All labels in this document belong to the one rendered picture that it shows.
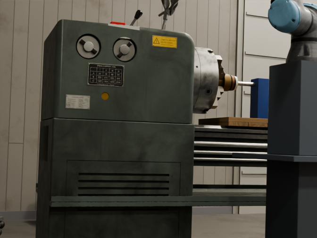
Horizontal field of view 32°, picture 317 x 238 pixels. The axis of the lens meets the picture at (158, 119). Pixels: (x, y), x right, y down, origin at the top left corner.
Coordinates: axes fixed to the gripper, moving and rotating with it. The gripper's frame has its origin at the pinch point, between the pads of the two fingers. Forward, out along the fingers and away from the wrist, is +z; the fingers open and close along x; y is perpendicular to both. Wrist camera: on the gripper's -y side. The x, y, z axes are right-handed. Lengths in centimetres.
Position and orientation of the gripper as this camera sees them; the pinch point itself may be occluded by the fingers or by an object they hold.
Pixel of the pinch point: (169, 12)
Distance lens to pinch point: 250.6
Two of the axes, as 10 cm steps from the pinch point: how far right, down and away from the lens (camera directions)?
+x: 9.4, 0.4, 3.3
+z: -0.3, 10.0, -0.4
